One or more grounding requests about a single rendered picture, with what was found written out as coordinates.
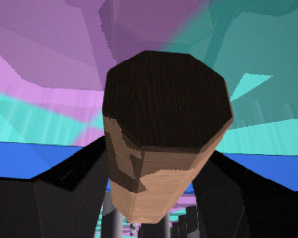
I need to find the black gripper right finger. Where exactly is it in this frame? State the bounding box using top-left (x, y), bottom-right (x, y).
top-left (192, 150), bottom-right (298, 238)

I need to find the blue flat strip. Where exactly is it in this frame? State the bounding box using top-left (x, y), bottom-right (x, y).
top-left (0, 142), bottom-right (298, 191)

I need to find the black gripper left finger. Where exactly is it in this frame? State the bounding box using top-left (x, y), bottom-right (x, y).
top-left (0, 135), bottom-right (109, 238)

